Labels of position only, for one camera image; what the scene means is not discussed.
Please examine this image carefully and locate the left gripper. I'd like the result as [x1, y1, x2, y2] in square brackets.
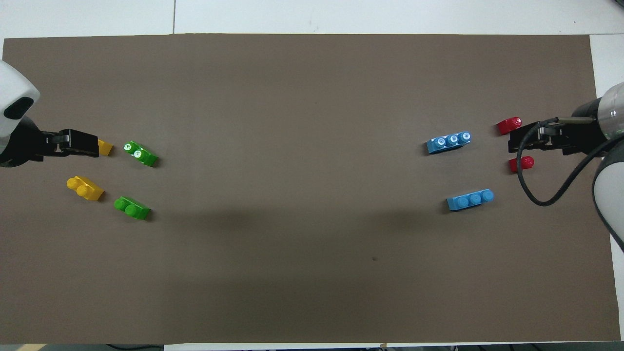
[0, 117, 61, 168]

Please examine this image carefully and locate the black cable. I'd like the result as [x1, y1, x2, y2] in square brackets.
[516, 117, 624, 207]

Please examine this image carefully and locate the red toy block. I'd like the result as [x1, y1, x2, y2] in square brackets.
[508, 156, 535, 174]
[496, 117, 523, 136]

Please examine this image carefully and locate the blue toy block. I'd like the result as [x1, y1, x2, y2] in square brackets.
[447, 189, 495, 212]
[426, 131, 473, 155]

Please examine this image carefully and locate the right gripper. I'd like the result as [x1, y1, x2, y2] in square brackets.
[559, 97, 608, 156]

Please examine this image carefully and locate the green toy block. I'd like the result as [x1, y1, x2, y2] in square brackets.
[123, 140, 159, 168]
[114, 196, 151, 221]

